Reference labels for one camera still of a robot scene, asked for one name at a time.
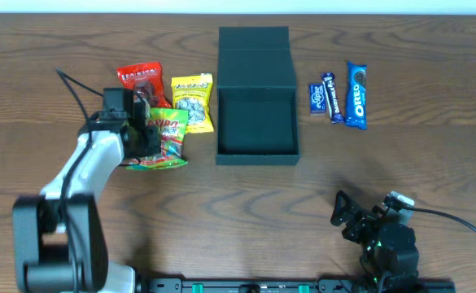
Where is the green Haribo sour worms bag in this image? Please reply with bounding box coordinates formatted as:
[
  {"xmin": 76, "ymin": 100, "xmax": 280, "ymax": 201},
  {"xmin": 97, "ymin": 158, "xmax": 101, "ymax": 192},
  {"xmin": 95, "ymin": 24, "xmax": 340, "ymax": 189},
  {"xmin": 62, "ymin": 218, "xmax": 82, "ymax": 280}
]
[{"xmin": 127, "ymin": 107, "xmax": 188, "ymax": 170}]

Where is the red Haribo candy bag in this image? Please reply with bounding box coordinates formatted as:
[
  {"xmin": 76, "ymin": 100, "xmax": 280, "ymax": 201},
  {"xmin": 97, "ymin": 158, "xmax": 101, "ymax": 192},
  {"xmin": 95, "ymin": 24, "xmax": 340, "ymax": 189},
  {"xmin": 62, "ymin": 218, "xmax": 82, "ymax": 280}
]
[{"xmin": 116, "ymin": 61, "xmax": 172, "ymax": 108}]

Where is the yellow snack bag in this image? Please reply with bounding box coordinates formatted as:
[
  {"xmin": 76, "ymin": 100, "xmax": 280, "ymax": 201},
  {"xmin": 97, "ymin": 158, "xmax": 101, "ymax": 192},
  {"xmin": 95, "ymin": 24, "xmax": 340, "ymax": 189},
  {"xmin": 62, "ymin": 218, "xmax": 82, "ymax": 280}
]
[{"xmin": 171, "ymin": 73, "xmax": 214, "ymax": 133}]

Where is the blue Oreo cookie pack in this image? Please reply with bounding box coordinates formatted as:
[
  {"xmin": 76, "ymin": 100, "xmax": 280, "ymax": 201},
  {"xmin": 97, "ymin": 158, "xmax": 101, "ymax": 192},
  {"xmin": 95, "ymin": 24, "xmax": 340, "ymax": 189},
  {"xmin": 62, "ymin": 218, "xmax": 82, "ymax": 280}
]
[{"xmin": 346, "ymin": 62, "xmax": 367, "ymax": 130}]

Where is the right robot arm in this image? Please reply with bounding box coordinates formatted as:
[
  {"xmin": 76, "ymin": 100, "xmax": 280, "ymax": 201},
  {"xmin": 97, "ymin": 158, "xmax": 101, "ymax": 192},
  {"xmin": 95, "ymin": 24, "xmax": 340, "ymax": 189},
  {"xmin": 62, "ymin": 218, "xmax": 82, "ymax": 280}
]
[{"xmin": 330, "ymin": 190, "xmax": 419, "ymax": 292}]

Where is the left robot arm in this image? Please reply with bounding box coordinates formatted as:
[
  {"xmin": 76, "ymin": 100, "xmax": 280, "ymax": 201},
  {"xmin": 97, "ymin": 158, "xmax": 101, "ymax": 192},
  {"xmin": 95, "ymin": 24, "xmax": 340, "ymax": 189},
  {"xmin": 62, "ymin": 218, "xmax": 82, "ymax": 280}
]
[{"xmin": 12, "ymin": 98, "xmax": 160, "ymax": 292}]

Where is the blue Eclipse mint box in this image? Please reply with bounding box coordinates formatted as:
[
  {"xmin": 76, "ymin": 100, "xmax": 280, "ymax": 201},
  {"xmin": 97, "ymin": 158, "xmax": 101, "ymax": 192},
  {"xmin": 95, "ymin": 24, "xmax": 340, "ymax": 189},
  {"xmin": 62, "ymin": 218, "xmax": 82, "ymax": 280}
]
[{"xmin": 308, "ymin": 83, "xmax": 326, "ymax": 114}]

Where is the dark green open box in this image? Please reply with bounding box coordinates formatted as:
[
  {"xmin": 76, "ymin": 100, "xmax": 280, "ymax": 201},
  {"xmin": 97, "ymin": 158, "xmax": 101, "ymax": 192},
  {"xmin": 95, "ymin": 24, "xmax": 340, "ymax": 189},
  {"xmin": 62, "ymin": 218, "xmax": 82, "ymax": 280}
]
[{"xmin": 215, "ymin": 27, "xmax": 300, "ymax": 165}]

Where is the purple Dairy Milk bar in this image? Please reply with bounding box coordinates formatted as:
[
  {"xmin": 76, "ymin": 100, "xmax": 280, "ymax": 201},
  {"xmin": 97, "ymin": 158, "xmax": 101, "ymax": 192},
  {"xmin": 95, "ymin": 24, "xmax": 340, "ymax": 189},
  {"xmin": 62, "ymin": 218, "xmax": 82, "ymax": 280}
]
[{"xmin": 321, "ymin": 72, "xmax": 345, "ymax": 124}]

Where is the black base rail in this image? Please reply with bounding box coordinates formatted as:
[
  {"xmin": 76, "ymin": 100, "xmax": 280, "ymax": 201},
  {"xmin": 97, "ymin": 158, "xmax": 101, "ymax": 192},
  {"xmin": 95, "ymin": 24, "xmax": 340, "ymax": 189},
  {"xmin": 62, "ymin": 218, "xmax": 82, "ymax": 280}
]
[{"xmin": 134, "ymin": 278, "xmax": 456, "ymax": 293}]

